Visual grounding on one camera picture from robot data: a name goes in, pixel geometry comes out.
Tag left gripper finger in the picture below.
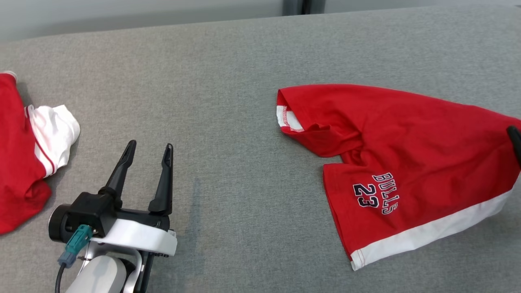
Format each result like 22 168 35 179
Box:
148 143 174 216
99 140 137 206

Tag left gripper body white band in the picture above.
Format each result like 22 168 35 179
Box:
90 208 178 258

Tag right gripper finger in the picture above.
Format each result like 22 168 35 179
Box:
507 125 521 167

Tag red shirt with white sleeves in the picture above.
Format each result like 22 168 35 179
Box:
0 71 81 235

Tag red Bulls 23 shorts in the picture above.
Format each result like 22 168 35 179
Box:
276 84 521 271

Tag teal plug left camera cable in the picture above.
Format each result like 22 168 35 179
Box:
55 224 93 293

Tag grey double partition post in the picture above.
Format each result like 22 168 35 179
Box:
283 0 326 16

